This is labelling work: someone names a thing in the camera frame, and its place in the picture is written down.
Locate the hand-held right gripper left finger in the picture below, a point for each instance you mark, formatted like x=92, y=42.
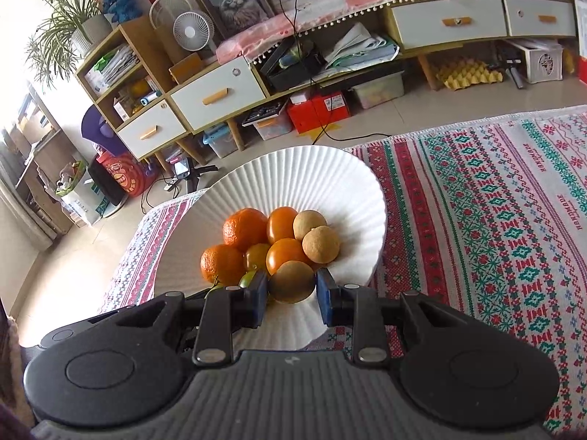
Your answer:
x=258, y=300

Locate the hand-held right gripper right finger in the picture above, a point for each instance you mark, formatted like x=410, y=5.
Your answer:
x=323, y=300

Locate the brown longan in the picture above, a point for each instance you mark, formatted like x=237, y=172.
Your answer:
x=322, y=244
x=308, y=222
x=292, y=282

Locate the large orange-green tomato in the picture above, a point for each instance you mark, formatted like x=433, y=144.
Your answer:
x=256, y=256

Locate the mandarin orange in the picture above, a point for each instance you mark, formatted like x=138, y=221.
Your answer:
x=244, y=228
x=220, y=263

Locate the orange tomato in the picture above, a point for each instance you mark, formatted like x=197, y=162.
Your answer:
x=286, y=254
x=280, y=222

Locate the white ribbed bowl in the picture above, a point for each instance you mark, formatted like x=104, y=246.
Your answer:
x=298, y=178

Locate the phone on tripod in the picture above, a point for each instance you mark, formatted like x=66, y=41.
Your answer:
x=183, y=169

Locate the clear plastic storage bin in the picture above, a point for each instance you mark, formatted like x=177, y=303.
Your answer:
x=270, y=123
x=220, y=142
x=378, y=89

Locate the patterned woven tablecloth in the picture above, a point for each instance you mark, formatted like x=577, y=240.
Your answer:
x=481, y=238

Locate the red printed bag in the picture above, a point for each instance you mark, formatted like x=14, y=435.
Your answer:
x=121, y=176

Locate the wooden single-drawer cabinet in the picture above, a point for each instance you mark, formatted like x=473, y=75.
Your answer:
x=257, y=114

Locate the black flat screen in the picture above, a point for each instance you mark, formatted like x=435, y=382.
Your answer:
x=105, y=188

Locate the red shoe box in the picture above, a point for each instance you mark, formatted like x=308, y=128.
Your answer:
x=318, y=110

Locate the white cardboard box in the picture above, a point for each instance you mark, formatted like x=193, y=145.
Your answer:
x=80, y=206

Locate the black storage box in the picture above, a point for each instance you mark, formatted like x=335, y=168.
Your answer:
x=293, y=71

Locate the purple bag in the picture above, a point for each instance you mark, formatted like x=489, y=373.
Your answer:
x=98, y=128

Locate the small cardboard box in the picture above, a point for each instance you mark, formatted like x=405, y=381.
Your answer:
x=185, y=68

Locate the pile of folded papers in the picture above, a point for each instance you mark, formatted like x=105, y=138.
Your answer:
x=357, y=48

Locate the yellow egg tray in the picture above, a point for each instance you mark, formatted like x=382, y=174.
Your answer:
x=465, y=75

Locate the wooden side desk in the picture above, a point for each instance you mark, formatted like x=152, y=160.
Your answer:
x=32, y=156

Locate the stack of papers on shelf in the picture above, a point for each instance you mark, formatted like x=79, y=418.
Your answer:
x=112, y=66

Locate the small white desk fan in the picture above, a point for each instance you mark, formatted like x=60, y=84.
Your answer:
x=192, y=31

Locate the long low wooden cabinet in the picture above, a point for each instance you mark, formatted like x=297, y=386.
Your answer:
x=390, y=18

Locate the tall wooden shelf cabinet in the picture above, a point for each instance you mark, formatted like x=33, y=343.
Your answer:
x=137, y=36

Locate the framed cat picture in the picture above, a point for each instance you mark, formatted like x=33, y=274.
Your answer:
x=234, y=2

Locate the white carved box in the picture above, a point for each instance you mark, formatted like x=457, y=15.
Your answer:
x=539, y=62

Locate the blue plush toy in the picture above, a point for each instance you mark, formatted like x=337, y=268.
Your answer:
x=120, y=2

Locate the potted green plant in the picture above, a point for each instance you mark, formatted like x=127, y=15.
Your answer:
x=69, y=23

